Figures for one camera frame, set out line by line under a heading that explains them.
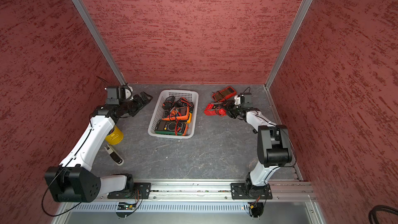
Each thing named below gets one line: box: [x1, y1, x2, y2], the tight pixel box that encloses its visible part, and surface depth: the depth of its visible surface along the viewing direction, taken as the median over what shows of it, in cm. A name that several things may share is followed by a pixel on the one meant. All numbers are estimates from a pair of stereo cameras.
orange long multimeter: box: [161, 106, 190, 121], surface depth 94 cm
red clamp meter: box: [204, 102, 227, 118], surface depth 94 cm
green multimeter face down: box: [174, 97, 194, 110], surface depth 102 cm
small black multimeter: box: [162, 95, 176, 111], surface depth 99 cm
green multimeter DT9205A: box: [154, 119, 187, 136], surface depth 90 cm
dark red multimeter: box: [211, 86, 237, 103], surface depth 112 cm
